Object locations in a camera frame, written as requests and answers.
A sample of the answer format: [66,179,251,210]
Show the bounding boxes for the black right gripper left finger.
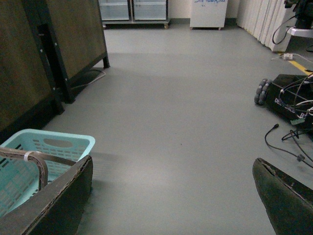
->
[0,155,93,235]

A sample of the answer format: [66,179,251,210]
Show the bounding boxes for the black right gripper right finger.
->
[252,158,313,235]

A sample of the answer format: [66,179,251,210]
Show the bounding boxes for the light blue plastic basket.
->
[0,129,95,216]

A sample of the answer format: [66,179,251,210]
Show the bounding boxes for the grey mecanum wheel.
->
[254,79,272,105]

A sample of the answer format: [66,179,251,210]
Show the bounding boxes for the white power strip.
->
[282,53,293,61]

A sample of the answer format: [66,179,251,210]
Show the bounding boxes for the dark wooden cabinet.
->
[0,0,110,141]

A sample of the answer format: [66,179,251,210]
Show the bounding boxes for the white folding partition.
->
[236,0,296,52]

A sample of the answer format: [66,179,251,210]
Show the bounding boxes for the glass door display fridge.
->
[99,0,171,29]

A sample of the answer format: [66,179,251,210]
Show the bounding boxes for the white chest freezer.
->
[190,0,228,30]

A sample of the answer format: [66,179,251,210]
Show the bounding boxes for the black cable on floor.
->
[265,124,313,169]

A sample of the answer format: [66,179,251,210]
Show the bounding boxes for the brown basket handle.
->
[0,147,76,191]

